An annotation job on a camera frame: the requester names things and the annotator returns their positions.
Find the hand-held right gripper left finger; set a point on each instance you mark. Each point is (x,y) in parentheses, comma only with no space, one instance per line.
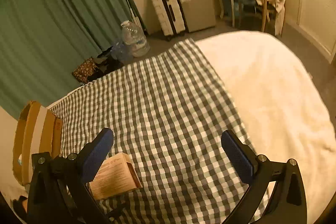
(98,153)

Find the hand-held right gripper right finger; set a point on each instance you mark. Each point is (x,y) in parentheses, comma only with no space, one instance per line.
(237,155)

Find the orange paper medicine box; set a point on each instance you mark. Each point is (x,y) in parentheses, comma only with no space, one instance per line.
(115,176)

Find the brown cardboard box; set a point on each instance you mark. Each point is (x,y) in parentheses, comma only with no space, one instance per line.
(26,134)

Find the grey white checked cloth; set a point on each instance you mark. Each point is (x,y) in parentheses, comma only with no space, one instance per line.
(170,108)

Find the patterned brown bag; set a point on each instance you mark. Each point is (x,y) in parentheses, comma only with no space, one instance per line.
(85,70)

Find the black shoe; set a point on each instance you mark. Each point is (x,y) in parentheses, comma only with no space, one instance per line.
(107,65)

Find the pack of small water bottles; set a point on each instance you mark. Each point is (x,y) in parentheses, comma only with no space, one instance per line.
(122,52)

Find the large clear water bottle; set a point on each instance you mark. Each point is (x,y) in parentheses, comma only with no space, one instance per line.
(135,40)

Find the green curtain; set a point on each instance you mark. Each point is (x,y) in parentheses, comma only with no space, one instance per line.
(52,16)

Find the white pole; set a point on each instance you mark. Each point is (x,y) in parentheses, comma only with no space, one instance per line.
(130,6)

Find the white suitcase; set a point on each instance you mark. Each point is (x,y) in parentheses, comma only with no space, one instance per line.
(168,14)

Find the wooden chair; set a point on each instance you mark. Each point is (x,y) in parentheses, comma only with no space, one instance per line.
(266,1)

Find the light clothes on chair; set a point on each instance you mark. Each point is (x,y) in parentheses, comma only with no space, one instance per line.
(275,1)

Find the silver fridge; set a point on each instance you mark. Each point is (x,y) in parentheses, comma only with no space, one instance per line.
(194,1)

